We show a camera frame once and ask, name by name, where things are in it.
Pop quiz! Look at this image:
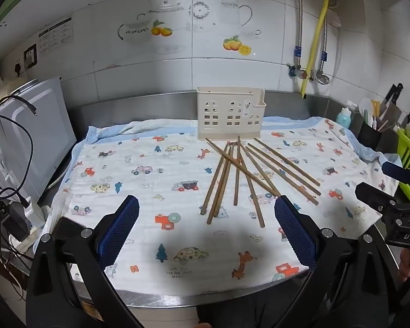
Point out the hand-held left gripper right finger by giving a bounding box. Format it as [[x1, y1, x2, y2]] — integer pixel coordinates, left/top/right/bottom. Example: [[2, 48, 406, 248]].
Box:
[[271, 195, 409, 328]]

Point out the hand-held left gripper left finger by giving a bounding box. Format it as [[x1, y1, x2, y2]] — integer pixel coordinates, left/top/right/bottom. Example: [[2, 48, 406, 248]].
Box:
[[25, 195, 140, 328]]

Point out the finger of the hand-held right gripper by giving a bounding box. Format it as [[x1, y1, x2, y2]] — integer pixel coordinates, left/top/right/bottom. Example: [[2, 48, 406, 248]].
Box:
[[355, 182, 402, 214], [382, 161, 410, 182]]

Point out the pile of wooden chopsticks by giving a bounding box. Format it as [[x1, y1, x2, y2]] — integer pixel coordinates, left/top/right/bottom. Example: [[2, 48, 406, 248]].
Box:
[[200, 136, 322, 229]]

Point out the beige plastic chopstick holder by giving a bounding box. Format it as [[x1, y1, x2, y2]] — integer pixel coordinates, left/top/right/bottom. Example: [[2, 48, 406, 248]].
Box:
[[196, 86, 265, 141]]

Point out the person's right hand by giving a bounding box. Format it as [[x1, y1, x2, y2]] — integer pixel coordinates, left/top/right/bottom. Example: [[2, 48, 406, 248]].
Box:
[[399, 249, 410, 282]]

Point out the black utensil cup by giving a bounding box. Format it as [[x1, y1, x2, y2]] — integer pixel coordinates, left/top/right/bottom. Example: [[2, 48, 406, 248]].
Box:
[[358, 119, 383, 151]]

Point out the dark flat device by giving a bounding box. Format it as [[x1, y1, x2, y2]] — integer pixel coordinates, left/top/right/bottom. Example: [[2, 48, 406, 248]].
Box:
[[55, 216, 89, 238]]

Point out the cartoon printed blanket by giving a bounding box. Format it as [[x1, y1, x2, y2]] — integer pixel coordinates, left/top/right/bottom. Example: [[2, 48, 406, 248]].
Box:
[[34, 116, 404, 298]]

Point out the white spatula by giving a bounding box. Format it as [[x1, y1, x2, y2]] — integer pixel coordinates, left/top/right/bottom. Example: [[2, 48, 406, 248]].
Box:
[[359, 97, 373, 127]]

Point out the teal bottle white cap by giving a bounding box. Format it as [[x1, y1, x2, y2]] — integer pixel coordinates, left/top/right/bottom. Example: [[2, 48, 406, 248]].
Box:
[[335, 101, 358, 128]]

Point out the black power adapter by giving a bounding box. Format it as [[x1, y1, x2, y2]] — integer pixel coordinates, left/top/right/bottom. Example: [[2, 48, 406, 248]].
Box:
[[0, 207, 28, 243]]

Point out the steel angle valve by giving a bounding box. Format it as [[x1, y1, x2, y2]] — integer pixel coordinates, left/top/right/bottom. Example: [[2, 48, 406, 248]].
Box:
[[312, 69, 330, 86]]

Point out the white microwave oven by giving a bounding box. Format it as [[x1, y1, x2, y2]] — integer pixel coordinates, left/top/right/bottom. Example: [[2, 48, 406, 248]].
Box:
[[0, 77, 77, 207]]

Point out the steel cleaver black handle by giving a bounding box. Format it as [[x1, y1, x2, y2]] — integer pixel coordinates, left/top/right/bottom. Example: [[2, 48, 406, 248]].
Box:
[[379, 84, 404, 125]]

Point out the black cable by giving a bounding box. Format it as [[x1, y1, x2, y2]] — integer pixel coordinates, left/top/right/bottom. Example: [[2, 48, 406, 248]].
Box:
[[0, 114, 34, 209], [0, 95, 39, 134]]

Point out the red handled valve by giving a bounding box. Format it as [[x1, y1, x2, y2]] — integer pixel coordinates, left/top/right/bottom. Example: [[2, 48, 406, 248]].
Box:
[[286, 62, 309, 80]]

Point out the braided steel hose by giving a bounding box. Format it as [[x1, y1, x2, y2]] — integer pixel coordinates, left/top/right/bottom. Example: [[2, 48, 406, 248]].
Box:
[[319, 15, 329, 76], [292, 0, 306, 71]]

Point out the yellow gas hose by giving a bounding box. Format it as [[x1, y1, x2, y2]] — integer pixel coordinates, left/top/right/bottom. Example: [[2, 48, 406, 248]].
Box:
[[300, 0, 331, 99]]

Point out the black wall socket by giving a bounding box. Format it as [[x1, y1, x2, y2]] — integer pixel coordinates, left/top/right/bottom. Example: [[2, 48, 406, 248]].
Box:
[[23, 44, 38, 69]]

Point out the wall notice sticker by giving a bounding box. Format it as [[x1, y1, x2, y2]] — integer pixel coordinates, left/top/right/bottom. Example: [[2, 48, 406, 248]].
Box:
[[37, 17, 72, 57]]

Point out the teaware and fruit wall decal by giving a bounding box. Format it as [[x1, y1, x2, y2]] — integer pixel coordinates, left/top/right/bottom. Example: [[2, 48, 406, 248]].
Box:
[[118, 0, 262, 55]]

